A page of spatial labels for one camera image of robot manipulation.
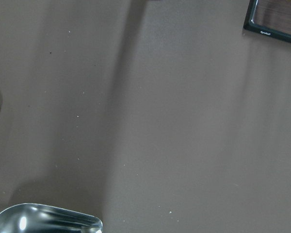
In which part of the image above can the metal ice scoop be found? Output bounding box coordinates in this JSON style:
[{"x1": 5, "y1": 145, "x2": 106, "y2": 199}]
[{"x1": 0, "y1": 203, "x2": 103, "y2": 233}]

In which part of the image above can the black device at table edge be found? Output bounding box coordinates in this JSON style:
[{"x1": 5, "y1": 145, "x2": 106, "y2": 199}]
[{"x1": 243, "y1": 0, "x2": 291, "y2": 43}]

